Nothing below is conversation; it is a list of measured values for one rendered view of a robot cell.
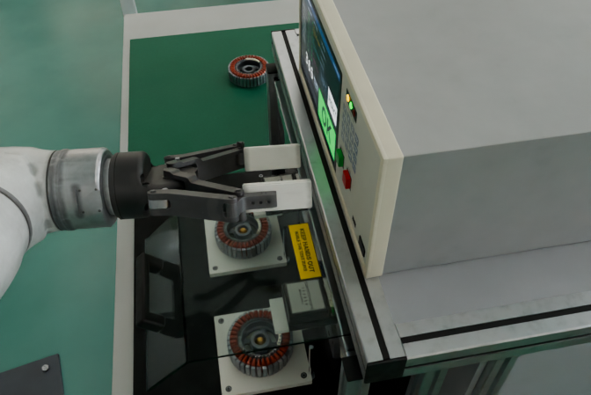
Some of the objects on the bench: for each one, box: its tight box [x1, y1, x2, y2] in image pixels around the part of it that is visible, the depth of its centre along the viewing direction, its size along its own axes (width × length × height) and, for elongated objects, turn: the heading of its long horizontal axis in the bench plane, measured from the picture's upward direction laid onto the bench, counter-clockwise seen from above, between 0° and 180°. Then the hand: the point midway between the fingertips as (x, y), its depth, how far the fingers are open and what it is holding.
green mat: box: [128, 23, 302, 175], centre depth 159 cm, size 94×61×1 cm, turn 101°
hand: (295, 173), depth 67 cm, fingers open, 13 cm apart
